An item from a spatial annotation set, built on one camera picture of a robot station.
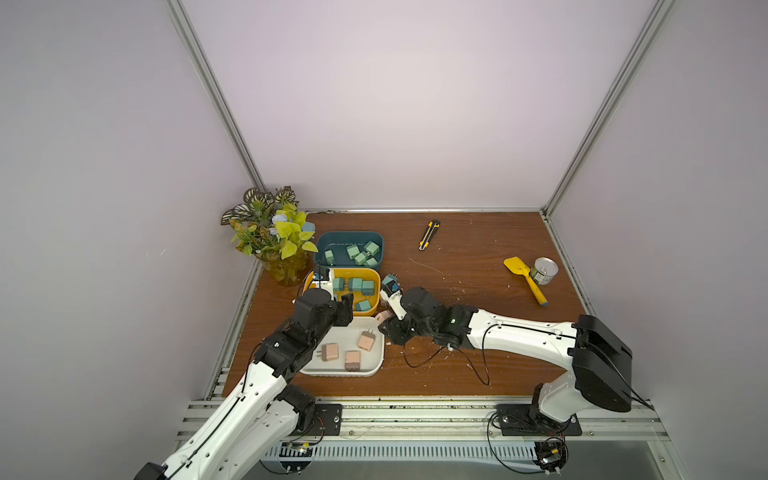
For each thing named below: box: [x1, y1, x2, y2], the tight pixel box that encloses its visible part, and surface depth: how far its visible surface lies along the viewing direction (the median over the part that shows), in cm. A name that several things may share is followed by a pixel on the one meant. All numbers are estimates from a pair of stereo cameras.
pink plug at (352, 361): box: [345, 351, 361, 372], surface depth 83 cm
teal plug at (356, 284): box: [350, 278, 363, 292], surface depth 99 cm
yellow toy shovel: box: [503, 256, 548, 306], surface depth 102 cm
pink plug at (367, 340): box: [358, 328, 376, 352], surface depth 87 cm
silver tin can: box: [530, 256, 559, 285], surface depth 99 cm
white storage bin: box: [299, 317, 385, 377], surface depth 84 cm
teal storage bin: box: [314, 231, 385, 273], surface depth 108 cm
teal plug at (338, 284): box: [333, 277, 345, 291], surface depth 99 cm
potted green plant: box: [220, 185, 318, 287], surface depth 91 cm
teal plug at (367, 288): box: [362, 280, 374, 296], surface depth 99 cm
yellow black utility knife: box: [418, 220, 441, 251], surface depth 113 cm
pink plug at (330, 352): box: [316, 343, 339, 362], surface depth 85 cm
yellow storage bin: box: [303, 268, 381, 316], surface depth 99 cm
